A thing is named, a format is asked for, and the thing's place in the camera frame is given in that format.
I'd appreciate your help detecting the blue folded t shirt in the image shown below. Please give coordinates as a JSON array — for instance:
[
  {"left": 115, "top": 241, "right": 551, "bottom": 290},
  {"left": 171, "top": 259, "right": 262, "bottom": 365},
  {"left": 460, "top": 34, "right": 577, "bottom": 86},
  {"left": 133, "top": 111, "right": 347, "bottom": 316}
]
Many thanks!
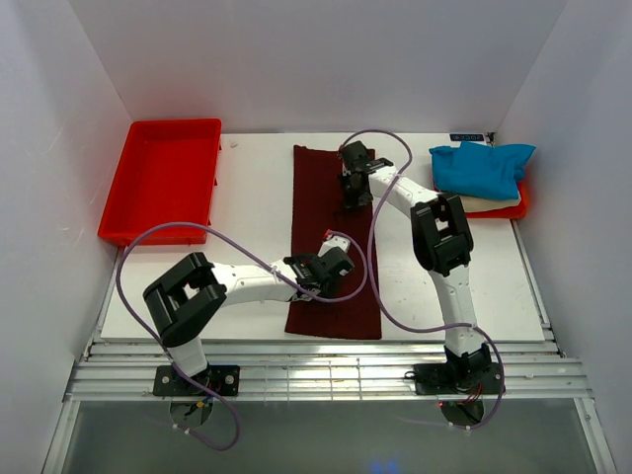
[{"left": 430, "top": 141, "right": 536, "bottom": 201}]

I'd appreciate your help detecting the aluminium rail frame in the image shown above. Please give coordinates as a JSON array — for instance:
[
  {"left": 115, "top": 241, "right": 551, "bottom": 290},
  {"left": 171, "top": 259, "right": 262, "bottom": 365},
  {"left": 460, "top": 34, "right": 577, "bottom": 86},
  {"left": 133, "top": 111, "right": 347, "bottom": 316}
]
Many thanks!
[{"left": 65, "top": 339, "right": 593, "bottom": 402}]

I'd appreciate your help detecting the maroon t shirt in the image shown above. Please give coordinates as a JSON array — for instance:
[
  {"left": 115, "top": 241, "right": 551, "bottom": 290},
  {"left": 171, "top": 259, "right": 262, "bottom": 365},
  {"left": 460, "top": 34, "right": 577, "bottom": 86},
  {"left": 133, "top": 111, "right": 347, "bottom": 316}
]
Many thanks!
[{"left": 285, "top": 145, "right": 382, "bottom": 341}]

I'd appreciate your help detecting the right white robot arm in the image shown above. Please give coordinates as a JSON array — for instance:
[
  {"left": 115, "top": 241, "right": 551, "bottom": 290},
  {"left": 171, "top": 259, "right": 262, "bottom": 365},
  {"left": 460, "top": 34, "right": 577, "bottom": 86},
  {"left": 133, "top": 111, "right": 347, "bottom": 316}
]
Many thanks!
[{"left": 339, "top": 140, "right": 503, "bottom": 397}]

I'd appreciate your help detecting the large red tray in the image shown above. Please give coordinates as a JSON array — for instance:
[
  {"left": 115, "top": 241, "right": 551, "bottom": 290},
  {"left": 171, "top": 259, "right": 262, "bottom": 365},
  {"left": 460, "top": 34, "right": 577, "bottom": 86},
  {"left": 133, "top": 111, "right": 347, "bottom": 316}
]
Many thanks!
[{"left": 98, "top": 118, "right": 222, "bottom": 246}]

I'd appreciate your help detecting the small black label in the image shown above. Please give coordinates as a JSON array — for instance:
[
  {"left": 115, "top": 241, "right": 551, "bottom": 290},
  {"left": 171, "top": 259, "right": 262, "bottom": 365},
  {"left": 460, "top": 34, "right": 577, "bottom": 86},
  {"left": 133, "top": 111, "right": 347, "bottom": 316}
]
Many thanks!
[{"left": 449, "top": 133, "right": 485, "bottom": 142}]

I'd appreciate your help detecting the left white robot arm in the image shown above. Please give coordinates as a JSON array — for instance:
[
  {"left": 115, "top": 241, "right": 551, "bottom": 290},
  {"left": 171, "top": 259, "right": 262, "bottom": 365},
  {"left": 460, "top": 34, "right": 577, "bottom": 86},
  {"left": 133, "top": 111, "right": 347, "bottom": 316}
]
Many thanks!
[{"left": 143, "top": 234, "right": 355, "bottom": 395}]

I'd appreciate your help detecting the small red tray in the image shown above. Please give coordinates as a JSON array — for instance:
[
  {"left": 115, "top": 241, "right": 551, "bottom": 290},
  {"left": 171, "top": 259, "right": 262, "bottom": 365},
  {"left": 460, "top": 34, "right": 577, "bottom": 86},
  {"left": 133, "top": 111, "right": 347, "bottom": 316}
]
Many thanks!
[{"left": 465, "top": 182, "right": 529, "bottom": 219}]

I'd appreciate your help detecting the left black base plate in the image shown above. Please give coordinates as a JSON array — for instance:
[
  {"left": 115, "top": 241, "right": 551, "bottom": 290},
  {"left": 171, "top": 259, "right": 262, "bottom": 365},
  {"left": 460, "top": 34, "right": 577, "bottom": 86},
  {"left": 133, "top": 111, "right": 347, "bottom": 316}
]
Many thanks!
[{"left": 152, "top": 365, "right": 240, "bottom": 397}]

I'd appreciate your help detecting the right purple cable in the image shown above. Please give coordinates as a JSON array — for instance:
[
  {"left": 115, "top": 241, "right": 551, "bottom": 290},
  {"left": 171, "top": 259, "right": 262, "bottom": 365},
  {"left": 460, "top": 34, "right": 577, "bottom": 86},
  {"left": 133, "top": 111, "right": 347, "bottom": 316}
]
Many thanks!
[{"left": 340, "top": 128, "right": 507, "bottom": 432}]

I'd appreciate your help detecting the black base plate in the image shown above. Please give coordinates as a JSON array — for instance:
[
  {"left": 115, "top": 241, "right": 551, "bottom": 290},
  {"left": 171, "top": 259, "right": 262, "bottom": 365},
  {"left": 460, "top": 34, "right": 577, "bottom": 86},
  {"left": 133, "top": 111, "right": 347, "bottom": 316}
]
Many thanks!
[
  {"left": 152, "top": 365, "right": 240, "bottom": 397},
  {"left": 404, "top": 362, "right": 505, "bottom": 395}
]

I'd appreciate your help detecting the purple cable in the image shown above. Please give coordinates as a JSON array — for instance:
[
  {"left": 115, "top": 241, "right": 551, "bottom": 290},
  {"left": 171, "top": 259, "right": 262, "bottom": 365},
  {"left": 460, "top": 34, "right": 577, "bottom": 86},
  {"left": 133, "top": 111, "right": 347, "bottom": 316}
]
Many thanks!
[
  {"left": 340, "top": 128, "right": 507, "bottom": 432},
  {"left": 114, "top": 221, "right": 371, "bottom": 451}
]

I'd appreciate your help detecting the beige folded t shirt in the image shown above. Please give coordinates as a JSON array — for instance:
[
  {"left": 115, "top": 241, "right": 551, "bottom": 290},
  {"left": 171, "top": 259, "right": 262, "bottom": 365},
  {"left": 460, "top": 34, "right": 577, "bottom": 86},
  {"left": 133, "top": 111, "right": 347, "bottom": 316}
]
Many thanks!
[{"left": 459, "top": 194, "right": 522, "bottom": 213}]

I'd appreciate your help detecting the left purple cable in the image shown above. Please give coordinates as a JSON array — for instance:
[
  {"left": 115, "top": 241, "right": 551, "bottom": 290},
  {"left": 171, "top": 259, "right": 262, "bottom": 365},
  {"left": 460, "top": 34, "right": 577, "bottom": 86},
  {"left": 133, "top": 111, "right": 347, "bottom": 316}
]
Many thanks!
[{"left": 114, "top": 221, "right": 371, "bottom": 451}]

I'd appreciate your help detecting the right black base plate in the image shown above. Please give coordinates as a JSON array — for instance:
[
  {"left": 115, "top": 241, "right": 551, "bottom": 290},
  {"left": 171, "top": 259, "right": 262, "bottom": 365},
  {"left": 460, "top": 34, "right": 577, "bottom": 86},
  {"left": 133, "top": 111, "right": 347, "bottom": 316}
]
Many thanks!
[{"left": 404, "top": 362, "right": 505, "bottom": 395}]

